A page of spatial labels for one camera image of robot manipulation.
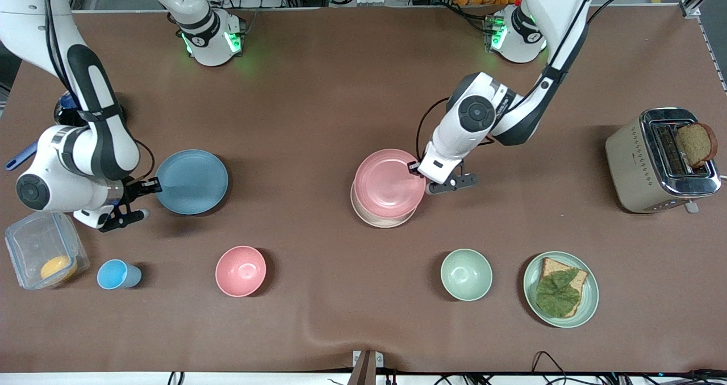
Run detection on pink plate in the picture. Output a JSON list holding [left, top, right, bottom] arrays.
[[353, 149, 427, 220]]

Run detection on blue plate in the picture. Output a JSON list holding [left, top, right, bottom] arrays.
[[155, 149, 229, 215]]

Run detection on beige plate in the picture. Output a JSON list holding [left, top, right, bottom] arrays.
[[350, 185, 424, 228]]

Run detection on blue cup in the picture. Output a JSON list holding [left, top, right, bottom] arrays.
[[97, 259, 143, 290]]

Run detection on orange round fruit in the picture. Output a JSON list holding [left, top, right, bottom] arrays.
[[40, 254, 78, 283]]

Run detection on clear plastic food container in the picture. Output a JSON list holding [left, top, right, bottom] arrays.
[[5, 210, 90, 290]]

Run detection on blue spatula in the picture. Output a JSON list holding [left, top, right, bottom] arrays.
[[5, 91, 78, 171]]

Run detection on black utensil holder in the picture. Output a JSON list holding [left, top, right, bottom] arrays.
[[54, 93, 129, 128]]

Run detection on green bowl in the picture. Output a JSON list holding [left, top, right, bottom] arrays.
[[441, 249, 493, 302]]

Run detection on brown table cloth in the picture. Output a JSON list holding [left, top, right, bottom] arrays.
[[0, 5, 727, 374]]

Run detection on pink bowl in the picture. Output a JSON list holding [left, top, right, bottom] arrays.
[[215, 245, 267, 298]]

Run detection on bread slice under lettuce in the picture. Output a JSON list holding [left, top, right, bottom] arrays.
[[537, 257, 588, 317]]

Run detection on green lettuce leaf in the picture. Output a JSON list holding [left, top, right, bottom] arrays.
[[536, 269, 581, 319]]

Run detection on beige chrome toaster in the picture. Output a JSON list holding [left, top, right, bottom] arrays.
[[605, 108, 722, 214]]

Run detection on green plate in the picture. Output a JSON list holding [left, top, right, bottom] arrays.
[[523, 251, 599, 329]]

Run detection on brown bread slice in toaster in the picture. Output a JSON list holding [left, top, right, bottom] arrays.
[[676, 123, 718, 168]]

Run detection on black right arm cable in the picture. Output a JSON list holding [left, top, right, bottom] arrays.
[[41, 0, 156, 182]]

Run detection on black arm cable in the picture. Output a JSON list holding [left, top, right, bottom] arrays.
[[41, 0, 156, 182], [416, 0, 644, 160]]

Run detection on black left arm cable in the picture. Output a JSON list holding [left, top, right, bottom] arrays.
[[416, 0, 644, 160]]

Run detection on black looped floor cable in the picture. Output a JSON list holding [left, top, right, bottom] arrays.
[[531, 351, 570, 385]]

